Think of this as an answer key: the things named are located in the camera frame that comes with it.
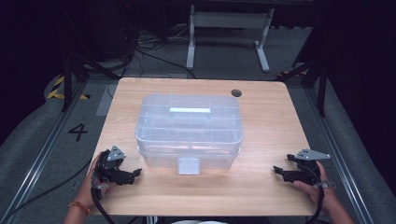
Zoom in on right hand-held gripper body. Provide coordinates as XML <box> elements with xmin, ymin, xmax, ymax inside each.
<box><xmin>291</xmin><ymin>147</ymin><xmax>332</xmax><ymax>188</ymax></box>

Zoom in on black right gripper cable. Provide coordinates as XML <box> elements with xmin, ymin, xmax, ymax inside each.
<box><xmin>311</xmin><ymin>181</ymin><xmax>327</xmax><ymax>224</ymax></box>

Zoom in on person's right hand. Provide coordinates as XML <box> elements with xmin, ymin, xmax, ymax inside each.
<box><xmin>292</xmin><ymin>161</ymin><xmax>338</xmax><ymax>213</ymax></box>

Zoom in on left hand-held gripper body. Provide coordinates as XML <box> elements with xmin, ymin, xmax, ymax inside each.
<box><xmin>92</xmin><ymin>145</ymin><xmax>129</xmax><ymax>188</ymax></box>

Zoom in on yellow black hazard tape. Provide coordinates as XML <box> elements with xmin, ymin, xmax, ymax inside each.
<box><xmin>46</xmin><ymin>76</ymin><xmax>92</xmax><ymax>101</ymax></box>

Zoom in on metal floor rail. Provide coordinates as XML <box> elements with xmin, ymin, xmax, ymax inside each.
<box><xmin>304</xmin><ymin>87</ymin><xmax>387</xmax><ymax>224</ymax></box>
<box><xmin>0</xmin><ymin>77</ymin><xmax>92</xmax><ymax>224</ymax></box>

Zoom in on black tripod stand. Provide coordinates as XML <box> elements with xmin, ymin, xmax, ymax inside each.
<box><xmin>276</xmin><ymin>46</ymin><xmax>329</xmax><ymax>119</ymax></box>
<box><xmin>61</xmin><ymin>46</ymin><xmax>122</xmax><ymax>113</ymax></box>

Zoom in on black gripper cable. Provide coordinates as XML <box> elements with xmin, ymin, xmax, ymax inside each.
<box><xmin>311</xmin><ymin>181</ymin><xmax>327</xmax><ymax>224</ymax></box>
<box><xmin>90</xmin><ymin>183</ymin><xmax>117</xmax><ymax>224</ymax></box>

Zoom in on orange bracelet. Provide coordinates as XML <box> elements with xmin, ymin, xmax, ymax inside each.
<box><xmin>68</xmin><ymin>201</ymin><xmax>92</xmax><ymax>217</ymax></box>

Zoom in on white metal desk frame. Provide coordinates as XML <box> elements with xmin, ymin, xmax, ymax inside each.
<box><xmin>185</xmin><ymin>4</ymin><xmax>276</xmax><ymax>74</ymax></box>

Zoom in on long black floor cable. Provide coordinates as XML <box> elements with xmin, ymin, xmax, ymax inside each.
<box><xmin>0</xmin><ymin>157</ymin><xmax>93</xmax><ymax>224</ymax></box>

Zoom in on clear plastic storage box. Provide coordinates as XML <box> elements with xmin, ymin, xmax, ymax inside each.
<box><xmin>134</xmin><ymin>93</ymin><xmax>245</xmax><ymax>175</ymax></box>

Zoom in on person's white clothing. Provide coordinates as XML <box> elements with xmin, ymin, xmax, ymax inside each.
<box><xmin>169</xmin><ymin>219</ymin><xmax>221</xmax><ymax>224</ymax></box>

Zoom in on tangle of black floor cables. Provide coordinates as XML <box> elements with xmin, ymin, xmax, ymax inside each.
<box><xmin>118</xmin><ymin>18</ymin><xmax>198</xmax><ymax>80</ymax></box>

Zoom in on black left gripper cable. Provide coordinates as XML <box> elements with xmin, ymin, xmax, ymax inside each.
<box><xmin>90</xmin><ymin>183</ymin><xmax>117</xmax><ymax>224</ymax></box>

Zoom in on person's left hand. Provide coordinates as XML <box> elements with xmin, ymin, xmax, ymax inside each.
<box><xmin>74</xmin><ymin>150</ymin><xmax>112</xmax><ymax>210</ymax></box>

